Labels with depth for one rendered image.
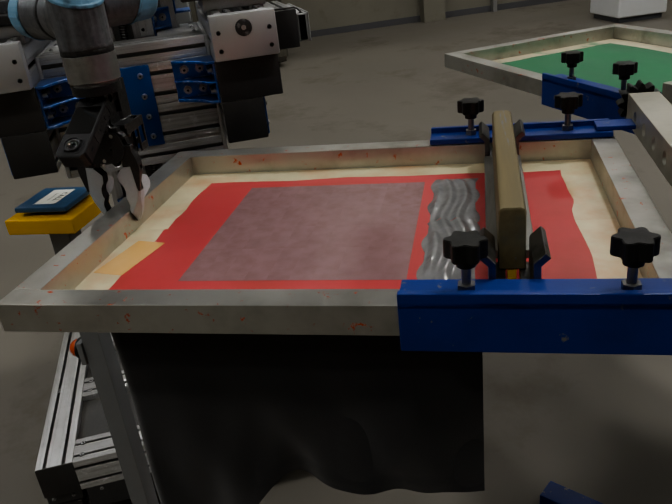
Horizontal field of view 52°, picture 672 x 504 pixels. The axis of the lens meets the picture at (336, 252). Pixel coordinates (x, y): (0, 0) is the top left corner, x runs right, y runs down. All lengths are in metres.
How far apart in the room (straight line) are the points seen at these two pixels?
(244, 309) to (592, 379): 1.69
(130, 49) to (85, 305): 0.85
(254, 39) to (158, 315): 0.81
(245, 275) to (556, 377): 1.55
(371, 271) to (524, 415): 1.34
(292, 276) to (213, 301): 0.14
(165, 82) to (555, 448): 1.39
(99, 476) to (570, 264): 1.37
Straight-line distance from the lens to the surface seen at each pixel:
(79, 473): 1.92
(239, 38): 1.49
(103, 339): 1.43
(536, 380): 2.30
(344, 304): 0.74
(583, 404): 2.23
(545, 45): 2.19
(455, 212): 1.02
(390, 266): 0.89
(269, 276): 0.90
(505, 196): 0.81
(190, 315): 0.80
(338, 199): 1.12
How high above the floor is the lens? 1.36
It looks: 25 degrees down
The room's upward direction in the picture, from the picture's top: 7 degrees counter-clockwise
